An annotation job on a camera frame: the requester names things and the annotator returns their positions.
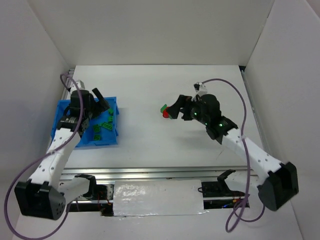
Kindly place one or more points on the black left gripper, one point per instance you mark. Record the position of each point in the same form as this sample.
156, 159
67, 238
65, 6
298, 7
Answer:
97, 105

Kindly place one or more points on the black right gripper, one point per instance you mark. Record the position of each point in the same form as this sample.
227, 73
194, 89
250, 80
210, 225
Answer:
186, 108

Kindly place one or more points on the red round lego brick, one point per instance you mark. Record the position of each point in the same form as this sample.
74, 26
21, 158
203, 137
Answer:
165, 113

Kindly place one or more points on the green lego plate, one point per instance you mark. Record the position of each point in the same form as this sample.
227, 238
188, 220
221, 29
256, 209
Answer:
107, 125

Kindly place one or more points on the green square lego brick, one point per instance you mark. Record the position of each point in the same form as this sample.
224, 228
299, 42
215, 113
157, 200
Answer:
96, 128

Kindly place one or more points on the green sloped lego brick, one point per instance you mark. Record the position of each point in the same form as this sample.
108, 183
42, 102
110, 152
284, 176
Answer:
97, 137

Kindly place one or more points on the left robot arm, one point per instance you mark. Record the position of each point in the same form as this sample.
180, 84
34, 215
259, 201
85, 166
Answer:
42, 195

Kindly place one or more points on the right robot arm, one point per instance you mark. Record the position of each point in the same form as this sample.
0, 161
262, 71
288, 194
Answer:
278, 181

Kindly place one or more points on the green lego in bin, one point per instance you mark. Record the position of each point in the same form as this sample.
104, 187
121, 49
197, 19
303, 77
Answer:
110, 111

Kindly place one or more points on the blue bin right compartment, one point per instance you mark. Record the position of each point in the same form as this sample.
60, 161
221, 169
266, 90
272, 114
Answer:
107, 137

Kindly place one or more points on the blue bin compartment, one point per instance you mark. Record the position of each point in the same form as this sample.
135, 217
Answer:
60, 112
107, 137

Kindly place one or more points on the blue bin left compartment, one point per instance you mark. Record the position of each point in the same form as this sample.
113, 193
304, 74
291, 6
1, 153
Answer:
60, 112

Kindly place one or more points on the silver foil tape sheet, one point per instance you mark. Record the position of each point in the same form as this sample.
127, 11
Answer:
157, 198

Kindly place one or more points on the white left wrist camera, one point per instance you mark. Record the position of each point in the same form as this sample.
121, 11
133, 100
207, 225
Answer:
78, 84

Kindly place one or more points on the aluminium table rail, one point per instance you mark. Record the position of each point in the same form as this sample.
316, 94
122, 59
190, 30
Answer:
154, 173

